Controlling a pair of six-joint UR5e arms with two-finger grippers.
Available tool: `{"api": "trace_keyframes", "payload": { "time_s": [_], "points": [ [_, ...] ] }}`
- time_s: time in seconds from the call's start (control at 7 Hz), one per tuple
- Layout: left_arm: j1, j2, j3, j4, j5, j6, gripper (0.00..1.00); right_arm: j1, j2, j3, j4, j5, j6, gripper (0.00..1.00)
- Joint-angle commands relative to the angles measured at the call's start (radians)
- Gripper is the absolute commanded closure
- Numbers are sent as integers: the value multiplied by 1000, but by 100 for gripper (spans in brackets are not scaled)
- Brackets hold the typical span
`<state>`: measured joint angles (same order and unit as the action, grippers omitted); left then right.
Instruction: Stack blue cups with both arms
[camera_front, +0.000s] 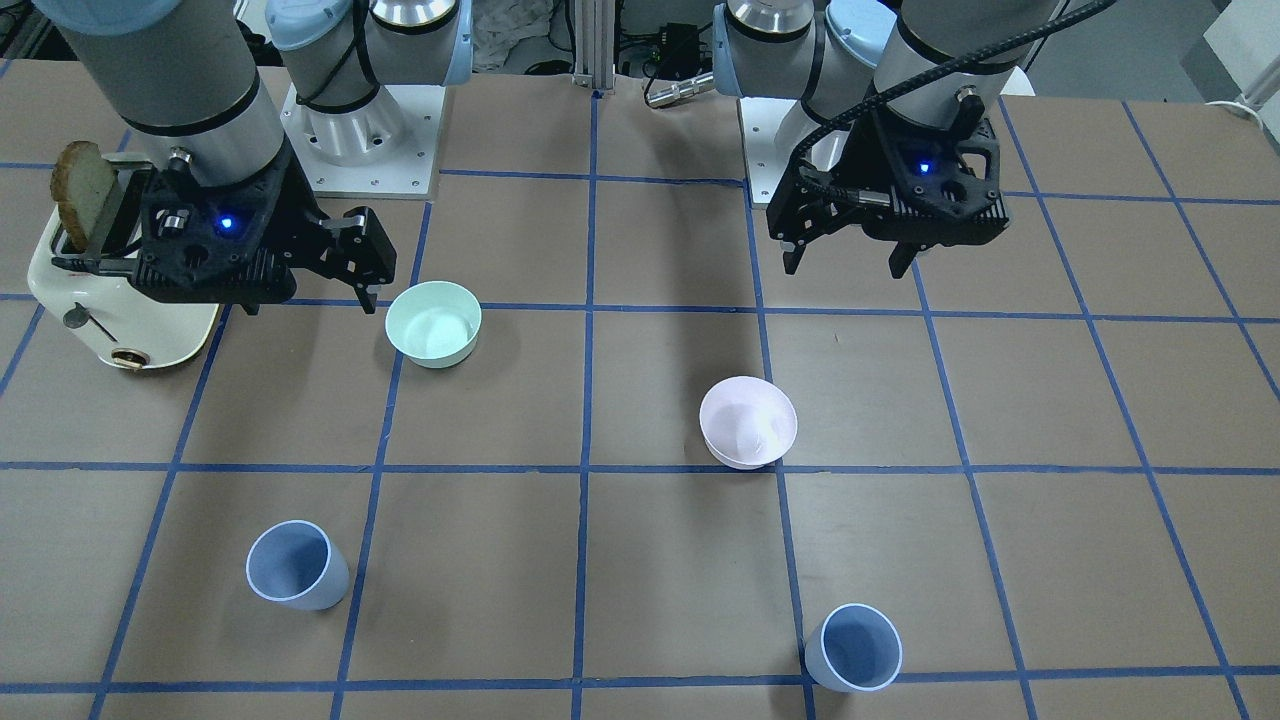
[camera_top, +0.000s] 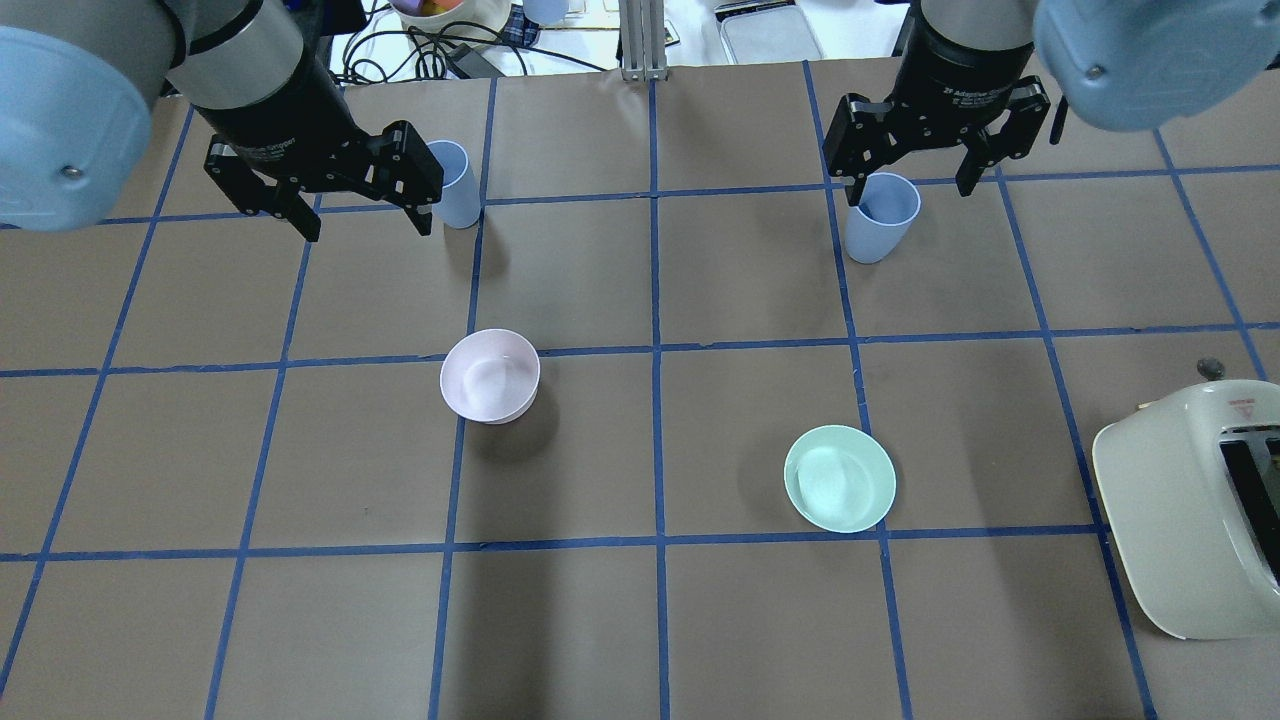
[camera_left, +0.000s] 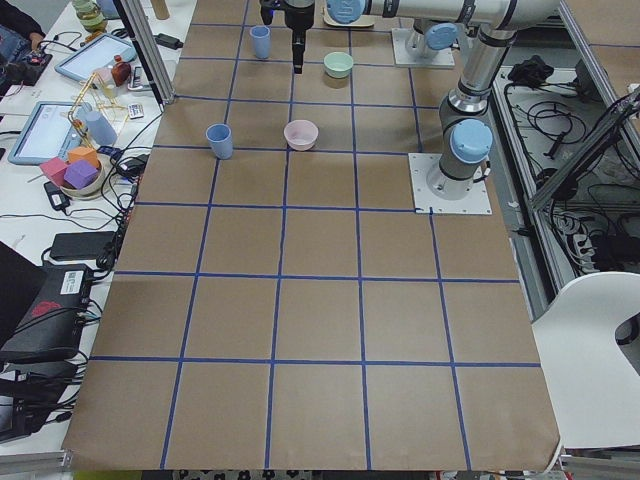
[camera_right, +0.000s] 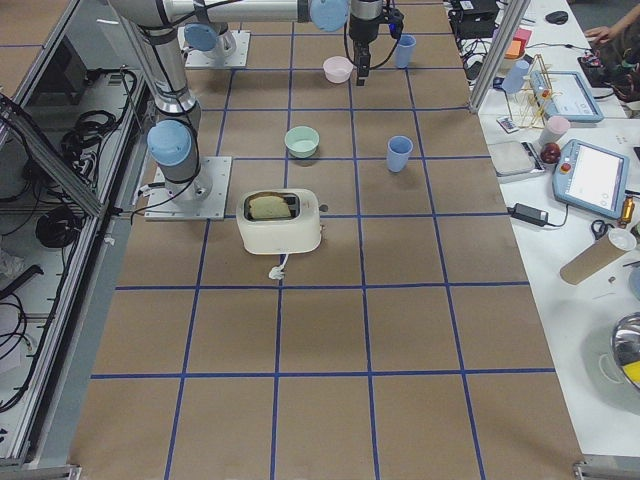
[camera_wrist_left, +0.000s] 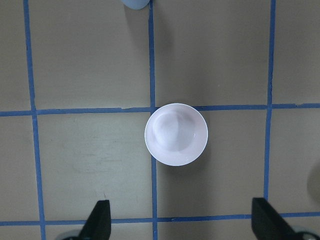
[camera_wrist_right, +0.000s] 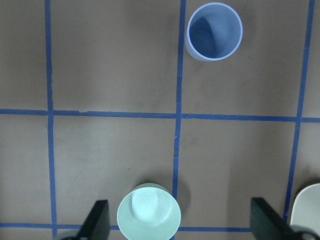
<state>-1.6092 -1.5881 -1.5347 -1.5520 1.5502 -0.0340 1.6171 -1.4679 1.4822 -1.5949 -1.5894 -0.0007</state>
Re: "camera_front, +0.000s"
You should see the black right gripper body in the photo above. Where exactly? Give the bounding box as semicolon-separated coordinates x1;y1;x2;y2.
52;143;397;306

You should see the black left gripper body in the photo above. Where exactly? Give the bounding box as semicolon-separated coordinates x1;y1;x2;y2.
765;88;1010;251

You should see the blue cup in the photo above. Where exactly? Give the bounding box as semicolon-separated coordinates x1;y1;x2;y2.
804;603;904;693
244;519;349;611

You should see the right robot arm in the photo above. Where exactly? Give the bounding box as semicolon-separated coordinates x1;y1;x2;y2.
38;1;474;315

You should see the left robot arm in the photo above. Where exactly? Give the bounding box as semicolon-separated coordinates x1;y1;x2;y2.
712;1;1055;278

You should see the mint green bowl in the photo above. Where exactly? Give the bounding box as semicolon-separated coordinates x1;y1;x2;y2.
384;281;483;369

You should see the cream toaster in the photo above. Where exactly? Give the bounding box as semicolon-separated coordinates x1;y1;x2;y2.
27;211;221;372

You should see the pink bowl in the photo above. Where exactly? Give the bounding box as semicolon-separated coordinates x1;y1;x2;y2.
698;375;799;470

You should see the slice of brown bread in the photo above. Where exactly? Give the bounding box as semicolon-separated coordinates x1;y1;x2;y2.
49;140;116;252

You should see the black power adapter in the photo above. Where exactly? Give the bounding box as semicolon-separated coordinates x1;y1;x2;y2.
654;23;701;79

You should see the silver cable connector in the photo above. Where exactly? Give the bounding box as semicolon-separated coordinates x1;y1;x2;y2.
644;72;716;110

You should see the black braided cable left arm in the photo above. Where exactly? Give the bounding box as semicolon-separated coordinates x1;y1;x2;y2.
797;0;1117;206

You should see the aluminium frame post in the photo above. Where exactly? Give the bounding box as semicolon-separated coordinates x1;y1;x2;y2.
570;0;617;95

